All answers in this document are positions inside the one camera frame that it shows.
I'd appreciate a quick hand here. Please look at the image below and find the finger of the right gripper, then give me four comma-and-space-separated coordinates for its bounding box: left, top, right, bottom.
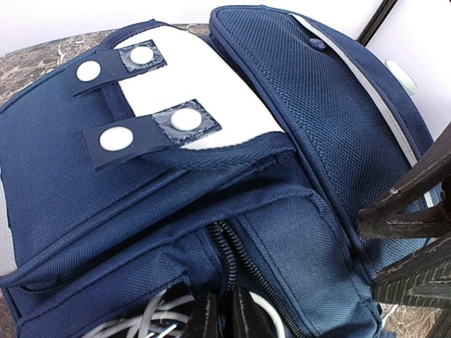
371, 237, 450, 308
357, 127, 450, 239

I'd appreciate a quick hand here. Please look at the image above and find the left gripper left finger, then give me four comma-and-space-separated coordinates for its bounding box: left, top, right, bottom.
181, 292, 218, 338

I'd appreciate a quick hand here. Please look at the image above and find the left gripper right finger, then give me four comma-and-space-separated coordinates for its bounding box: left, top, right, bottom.
232, 288, 270, 338

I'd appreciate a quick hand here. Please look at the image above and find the white charger cable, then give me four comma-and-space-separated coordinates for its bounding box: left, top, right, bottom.
82, 288, 285, 338

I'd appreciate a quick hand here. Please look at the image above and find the navy blue student backpack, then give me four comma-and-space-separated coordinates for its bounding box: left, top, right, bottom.
1, 6, 433, 337

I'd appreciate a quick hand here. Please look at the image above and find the pale green ceramic bowl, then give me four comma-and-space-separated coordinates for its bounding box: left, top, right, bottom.
384, 59, 418, 96

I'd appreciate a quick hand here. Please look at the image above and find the right black frame post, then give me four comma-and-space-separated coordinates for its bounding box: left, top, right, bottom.
357, 0, 398, 46

